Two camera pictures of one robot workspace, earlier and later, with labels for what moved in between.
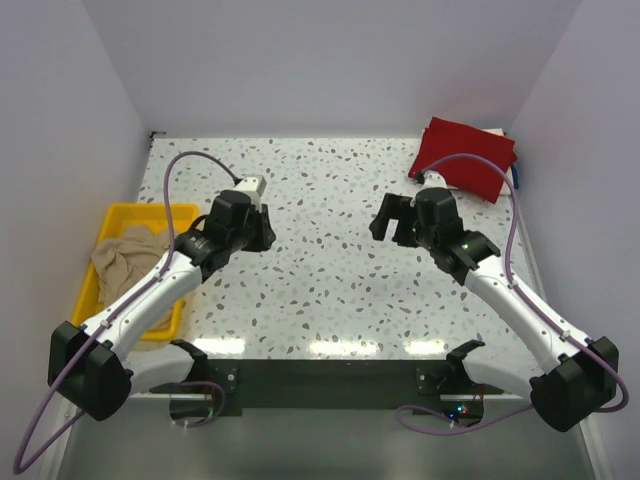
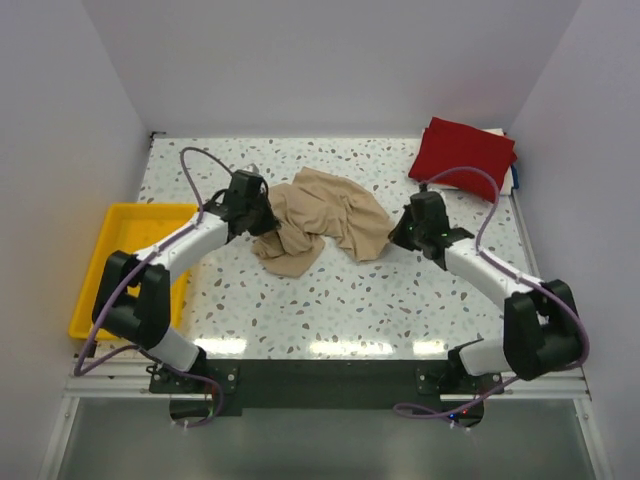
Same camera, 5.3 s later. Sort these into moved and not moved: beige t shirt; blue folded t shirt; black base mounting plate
Moved: beige t shirt
Not moved: blue folded t shirt; black base mounting plate
